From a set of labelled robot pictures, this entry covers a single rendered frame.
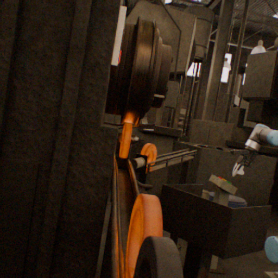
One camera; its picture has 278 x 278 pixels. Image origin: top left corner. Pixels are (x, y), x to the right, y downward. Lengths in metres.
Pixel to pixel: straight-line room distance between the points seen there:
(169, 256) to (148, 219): 0.16
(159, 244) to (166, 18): 4.01
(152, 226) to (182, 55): 3.74
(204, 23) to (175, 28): 6.33
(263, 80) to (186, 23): 1.47
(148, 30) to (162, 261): 1.09
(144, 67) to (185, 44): 2.97
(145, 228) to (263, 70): 4.70
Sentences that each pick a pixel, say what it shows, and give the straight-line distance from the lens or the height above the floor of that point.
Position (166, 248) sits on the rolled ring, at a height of 0.75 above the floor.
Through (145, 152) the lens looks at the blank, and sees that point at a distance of 1.95.
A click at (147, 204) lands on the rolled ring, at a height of 0.76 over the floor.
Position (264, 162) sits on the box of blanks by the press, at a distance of 4.10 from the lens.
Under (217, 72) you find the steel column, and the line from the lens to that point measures 10.63.
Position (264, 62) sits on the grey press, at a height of 2.00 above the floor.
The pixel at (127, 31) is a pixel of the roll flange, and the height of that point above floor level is 1.25.
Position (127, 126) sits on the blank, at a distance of 1.49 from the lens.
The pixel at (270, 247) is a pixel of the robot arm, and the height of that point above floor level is 0.33.
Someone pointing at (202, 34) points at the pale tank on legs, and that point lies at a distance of 10.54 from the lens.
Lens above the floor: 0.90
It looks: 3 degrees down
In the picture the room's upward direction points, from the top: 9 degrees clockwise
